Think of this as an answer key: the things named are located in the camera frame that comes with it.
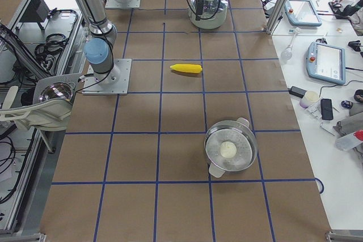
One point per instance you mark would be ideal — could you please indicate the glass pot lid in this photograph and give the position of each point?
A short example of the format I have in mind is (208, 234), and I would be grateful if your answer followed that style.
(215, 10)

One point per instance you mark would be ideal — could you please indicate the yellow toy corn cob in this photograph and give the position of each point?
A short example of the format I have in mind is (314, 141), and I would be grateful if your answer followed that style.
(186, 68)

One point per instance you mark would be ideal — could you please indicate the steel steamer pot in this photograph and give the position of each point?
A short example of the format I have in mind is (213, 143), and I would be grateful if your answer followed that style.
(236, 131)

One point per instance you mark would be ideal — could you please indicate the far teach pendant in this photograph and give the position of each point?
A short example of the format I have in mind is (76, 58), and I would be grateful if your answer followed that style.
(302, 13)

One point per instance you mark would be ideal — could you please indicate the teach pendant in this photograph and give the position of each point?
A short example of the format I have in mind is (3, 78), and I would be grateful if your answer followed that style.
(326, 62)
(302, 13)

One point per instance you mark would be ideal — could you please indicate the near teach pendant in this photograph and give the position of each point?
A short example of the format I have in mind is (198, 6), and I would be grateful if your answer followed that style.
(326, 62)

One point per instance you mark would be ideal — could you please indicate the white steamed bun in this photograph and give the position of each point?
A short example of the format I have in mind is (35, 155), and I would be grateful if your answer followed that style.
(228, 149)

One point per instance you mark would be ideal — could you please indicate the steel bowl on tray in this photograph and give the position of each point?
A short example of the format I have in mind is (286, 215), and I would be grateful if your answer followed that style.
(60, 90)

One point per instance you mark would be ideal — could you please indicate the black smartphone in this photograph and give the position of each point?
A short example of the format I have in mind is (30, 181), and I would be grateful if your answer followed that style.
(326, 109)

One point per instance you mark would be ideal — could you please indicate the aluminium frame post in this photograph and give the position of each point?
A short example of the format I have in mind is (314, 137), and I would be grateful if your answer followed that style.
(279, 1)

